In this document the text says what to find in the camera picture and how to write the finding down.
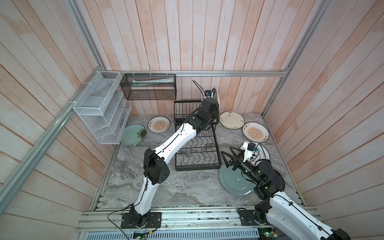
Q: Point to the white mesh wall shelf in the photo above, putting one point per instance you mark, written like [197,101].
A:
[103,108]

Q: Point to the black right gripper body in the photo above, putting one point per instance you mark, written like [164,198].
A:
[240,164]

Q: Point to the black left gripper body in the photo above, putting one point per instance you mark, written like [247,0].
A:
[214,114]

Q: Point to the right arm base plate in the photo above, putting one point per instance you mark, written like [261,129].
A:
[252,217]

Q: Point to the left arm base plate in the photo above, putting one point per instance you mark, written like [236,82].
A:
[134,220]

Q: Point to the pale green leaf plate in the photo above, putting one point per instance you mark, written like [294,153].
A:
[133,135]

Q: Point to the cream plate with berry sprigs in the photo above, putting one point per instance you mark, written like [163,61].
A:
[232,120]

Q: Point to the black mesh wall basket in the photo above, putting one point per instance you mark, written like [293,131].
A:
[138,87]

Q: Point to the black wire dish rack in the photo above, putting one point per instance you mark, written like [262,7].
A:
[202,152]

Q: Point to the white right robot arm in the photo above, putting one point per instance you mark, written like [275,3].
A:
[275,207]

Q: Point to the aluminium wall frame rail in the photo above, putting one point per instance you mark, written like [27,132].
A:
[222,73]

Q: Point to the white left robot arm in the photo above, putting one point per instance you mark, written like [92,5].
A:
[156,161]

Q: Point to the white plate orange sunburst left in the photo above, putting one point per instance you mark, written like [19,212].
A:
[159,124]

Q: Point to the white plate orange sunburst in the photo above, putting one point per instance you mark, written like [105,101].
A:
[159,124]
[256,132]

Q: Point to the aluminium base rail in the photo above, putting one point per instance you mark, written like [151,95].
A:
[187,218]

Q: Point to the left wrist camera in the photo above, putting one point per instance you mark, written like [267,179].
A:
[209,93]

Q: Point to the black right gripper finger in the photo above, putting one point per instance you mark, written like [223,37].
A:
[229,159]
[237,151]

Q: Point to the white plate dark green rim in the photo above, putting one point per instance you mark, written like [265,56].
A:
[215,96]

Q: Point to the white plate orange sunburst right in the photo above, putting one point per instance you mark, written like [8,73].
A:
[256,132]

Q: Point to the large grey-green plate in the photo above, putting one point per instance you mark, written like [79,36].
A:
[234,182]

